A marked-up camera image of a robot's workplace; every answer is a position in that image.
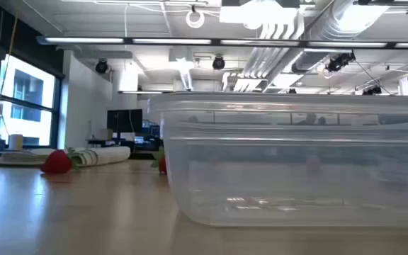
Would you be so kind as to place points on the red strawberry green leaves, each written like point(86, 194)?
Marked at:
point(56, 163)
point(162, 166)

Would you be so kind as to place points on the clear plastic bag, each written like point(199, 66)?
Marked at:
point(260, 177)

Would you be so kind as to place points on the white paper cup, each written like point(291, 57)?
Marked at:
point(15, 141)

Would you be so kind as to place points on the silver ventilation duct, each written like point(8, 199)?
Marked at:
point(331, 21)

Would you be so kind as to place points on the black ceiling lamp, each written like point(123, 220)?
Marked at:
point(218, 62)
point(372, 91)
point(338, 62)
point(101, 66)

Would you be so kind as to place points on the white checked kitchen towel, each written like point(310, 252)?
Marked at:
point(108, 154)

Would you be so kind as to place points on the large office window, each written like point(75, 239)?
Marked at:
point(27, 88)

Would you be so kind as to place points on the person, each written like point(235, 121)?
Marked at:
point(310, 118)

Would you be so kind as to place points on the overhead LED light bar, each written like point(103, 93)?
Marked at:
point(172, 41)

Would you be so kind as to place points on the black computer monitor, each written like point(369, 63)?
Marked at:
point(124, 120)

